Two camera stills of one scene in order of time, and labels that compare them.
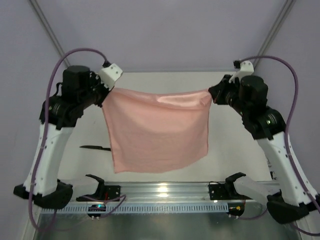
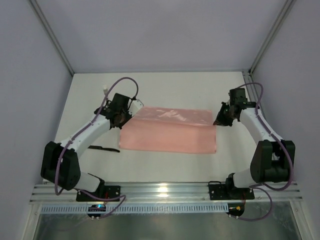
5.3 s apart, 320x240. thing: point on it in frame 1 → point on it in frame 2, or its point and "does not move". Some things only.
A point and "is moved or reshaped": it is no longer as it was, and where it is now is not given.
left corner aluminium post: x=58 y=45 does not move
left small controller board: x=96 y=207 does not move
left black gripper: x=102 y=94 → x=120 y=119
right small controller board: x=236 y=209 does not move
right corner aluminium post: x=288 y=6 does not move
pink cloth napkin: x=151 y=131 is moved or reshaped
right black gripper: x=216 y=93 → x=223 y=116
